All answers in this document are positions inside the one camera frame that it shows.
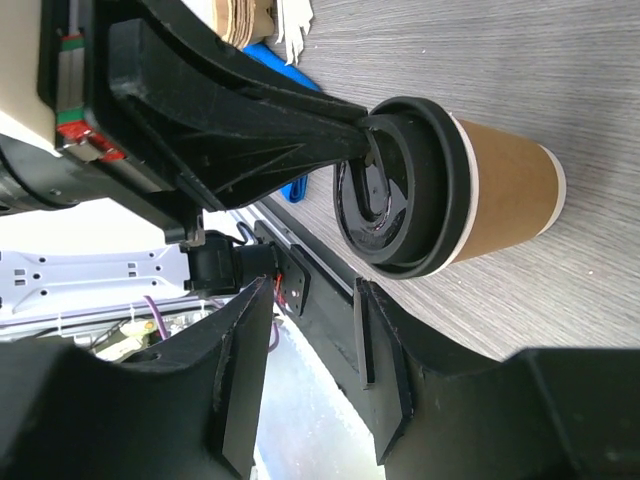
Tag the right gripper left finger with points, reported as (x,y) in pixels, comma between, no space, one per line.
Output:
(185,408)

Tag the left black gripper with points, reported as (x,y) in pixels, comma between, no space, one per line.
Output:
(72,124)

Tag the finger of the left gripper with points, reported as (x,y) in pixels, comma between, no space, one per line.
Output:
(235,127)

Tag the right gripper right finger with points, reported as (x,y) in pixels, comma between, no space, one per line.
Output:
(442,411)

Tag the black plastic cup lid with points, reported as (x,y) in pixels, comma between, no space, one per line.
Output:
(410,212)

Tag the brown paper coffee cup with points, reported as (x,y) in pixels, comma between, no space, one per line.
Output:
(518,190)

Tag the cardboard cup carrier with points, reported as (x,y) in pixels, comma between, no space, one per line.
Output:
(241,23)

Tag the white paper straws bundle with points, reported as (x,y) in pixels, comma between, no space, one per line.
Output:
(293,24)

